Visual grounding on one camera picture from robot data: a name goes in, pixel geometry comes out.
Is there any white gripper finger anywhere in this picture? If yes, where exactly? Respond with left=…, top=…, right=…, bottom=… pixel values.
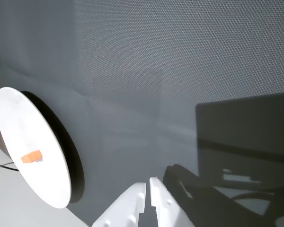
left=92, top=182, right=147, bottom=227
left=149, top=176, right=196, bottom=227

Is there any orange lego block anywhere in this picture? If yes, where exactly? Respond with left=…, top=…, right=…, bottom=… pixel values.
left=20, top=149, right=43, bottom=165

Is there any white round plate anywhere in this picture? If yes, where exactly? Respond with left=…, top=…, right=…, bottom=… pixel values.
left=0, top=87, right=72, bottom=209

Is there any dark grey table mat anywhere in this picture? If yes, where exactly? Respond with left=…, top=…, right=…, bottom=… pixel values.
left=0, top=0, right=284, bottom=227

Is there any thin black cable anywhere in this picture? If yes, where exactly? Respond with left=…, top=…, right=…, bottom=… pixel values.
left=0, top=163, right=19, bottom=172

